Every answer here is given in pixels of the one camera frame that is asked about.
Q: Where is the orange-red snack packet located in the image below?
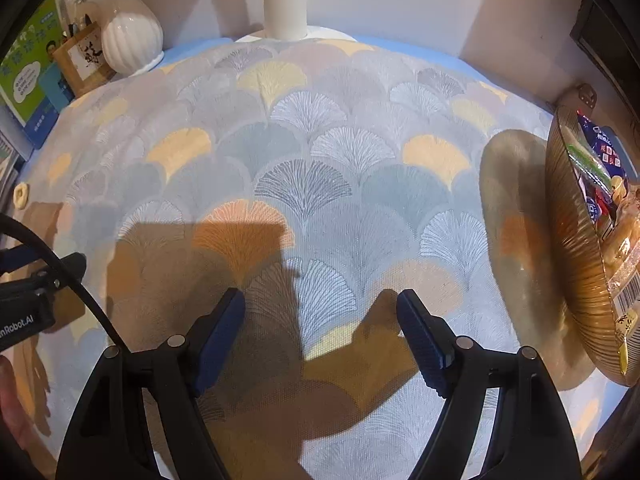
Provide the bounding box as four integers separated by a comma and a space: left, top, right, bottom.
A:
598, 184, 640, 281

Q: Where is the blue chips snack bag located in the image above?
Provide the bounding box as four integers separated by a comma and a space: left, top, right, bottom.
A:
577, 114, 627, 180

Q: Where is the person's left hand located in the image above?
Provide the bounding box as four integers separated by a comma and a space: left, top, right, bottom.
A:
0, 356, 34, 452

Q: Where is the small yellow token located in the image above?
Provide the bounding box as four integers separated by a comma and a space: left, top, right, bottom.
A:
13, 182, 29, 210

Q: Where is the yellow snack packet on plate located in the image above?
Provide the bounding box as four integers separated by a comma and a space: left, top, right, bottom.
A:
613, 271, 639, 376

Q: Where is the stack of books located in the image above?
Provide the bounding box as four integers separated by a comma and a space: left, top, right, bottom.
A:
0, 0, 76, 196

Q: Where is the amber ribbed glass plate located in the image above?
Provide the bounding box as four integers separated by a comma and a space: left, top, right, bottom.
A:
544, 106, 639, 387

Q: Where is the green cover book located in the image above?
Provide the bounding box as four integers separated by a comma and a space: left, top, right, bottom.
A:
1, 0, 63, 136

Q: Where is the white ribbed vase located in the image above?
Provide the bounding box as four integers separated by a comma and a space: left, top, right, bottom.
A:
99, 0, 165, 77

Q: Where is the green white snack packet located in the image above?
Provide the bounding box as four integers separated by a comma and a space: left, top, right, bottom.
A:
567, 144, 613, 197

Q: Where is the patterned fan-motif table mat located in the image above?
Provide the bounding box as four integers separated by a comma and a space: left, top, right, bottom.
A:
20, 40, 606, 479

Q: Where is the brown handbag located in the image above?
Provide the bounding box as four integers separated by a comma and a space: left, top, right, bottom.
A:
556, 84, 598, 116

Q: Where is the black television screen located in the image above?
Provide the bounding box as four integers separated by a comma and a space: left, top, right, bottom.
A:
570, 0, 639, 122

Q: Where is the black cable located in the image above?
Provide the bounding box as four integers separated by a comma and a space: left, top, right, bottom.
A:
0, 211, 132, 354

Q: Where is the small wooden picture frame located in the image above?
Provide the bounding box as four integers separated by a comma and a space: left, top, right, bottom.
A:
53, 23, 116, 98

